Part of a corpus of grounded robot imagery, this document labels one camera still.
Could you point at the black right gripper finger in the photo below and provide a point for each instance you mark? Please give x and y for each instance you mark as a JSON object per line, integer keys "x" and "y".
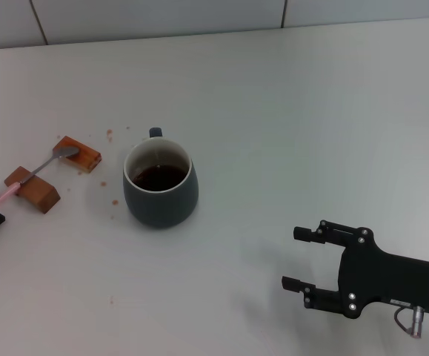
{"x": 310, "y": 234}
{"x": 297, "y": 283}

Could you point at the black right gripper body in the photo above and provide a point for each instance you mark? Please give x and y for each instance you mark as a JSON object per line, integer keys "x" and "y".
{"x": 392, "y": 278}

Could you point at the grey ceramic cup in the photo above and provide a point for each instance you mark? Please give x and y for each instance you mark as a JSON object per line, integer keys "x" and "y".
{"x": 160, "y": 207}

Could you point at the tall brown wooden block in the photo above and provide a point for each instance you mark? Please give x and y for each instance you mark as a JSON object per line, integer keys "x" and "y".
{"x": 36, "y": 191}

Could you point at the flat brown wooden block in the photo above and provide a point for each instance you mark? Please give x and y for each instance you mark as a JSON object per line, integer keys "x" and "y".
{"x": 84, "y": 159}

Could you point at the dark brown coffee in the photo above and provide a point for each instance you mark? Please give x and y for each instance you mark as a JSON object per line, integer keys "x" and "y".
{"x": 158, "y": 178}

